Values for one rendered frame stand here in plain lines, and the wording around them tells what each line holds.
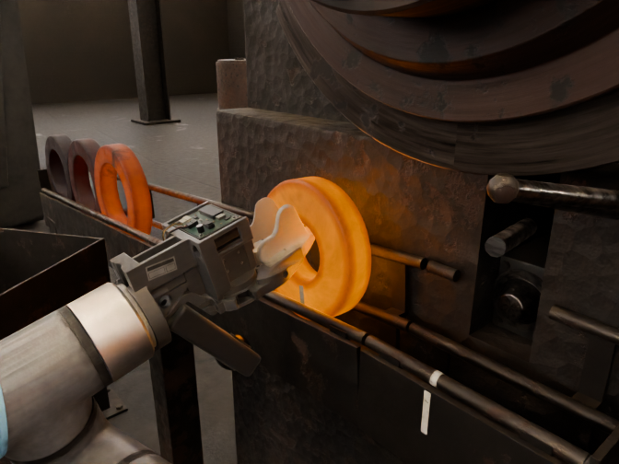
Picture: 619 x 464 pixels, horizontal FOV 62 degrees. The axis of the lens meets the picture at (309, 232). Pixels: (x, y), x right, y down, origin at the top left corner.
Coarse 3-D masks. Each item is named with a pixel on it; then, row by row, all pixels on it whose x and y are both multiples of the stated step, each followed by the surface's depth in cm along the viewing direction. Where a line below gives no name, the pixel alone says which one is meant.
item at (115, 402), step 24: (168, 360) 87; (192, 360) 90; (168, 384) 88; (192, 384) 91; (120, 408) 143; (168, 408) 89; (192, 408) 93; (168, 432) 92; (192, 432) 94; (168, 456) 95; (192, 456) 96
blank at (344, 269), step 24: (288, 192) 55; (312, 192) 52; (336, 192) 52; (312, 216) 53; (336, 216) 50; (360, 216) 52; (336, 240) 51; (360, 240) 51; (336, 264) 51; (360, 264) 51; (288, 288) 58; (312, 288) 55; (336, 288) 52; (360, 288) 52; (336, 312) 53
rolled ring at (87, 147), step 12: (72, 144) 107; (84, 144) 102; (96, 144) 104; (72, 156) 109; (84, 156) 103; (72, 168) 111; (84, 168) 112; (72, 180) 113; (84, 180) 113; (84, 192) 113; (96, 192) 102; (84, 204) 112; (96, 204) 104
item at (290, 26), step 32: (288, 32) 45; (320, 64) 43; (352, 96) 41; (608, 96) 27; (384, 128) 39; (416, 128) 37; (448, 128) 35; (480, 128) 33; (512, 128) 31; (544, 128) 30; (576, 128) 28; (608, 128) 27; (448, 160) 35; (480, 160) 33; (512, 160) 32; (544, 160) 30; (576, 160) 29; (608, 160) 28
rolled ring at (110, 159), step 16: (96, 160) 96; (112, 160) 89; (128, 160) 88; (96, 176) 98; (112, 176) 98; (128, 176) 86; (144, 176) 88; (112, 192) 99; (128, 192) 87; (144, 192) 87; (112, 208) 99; (128, 208) 88; (144, 208) 88; (128, 224) 90; (144, 224) 89
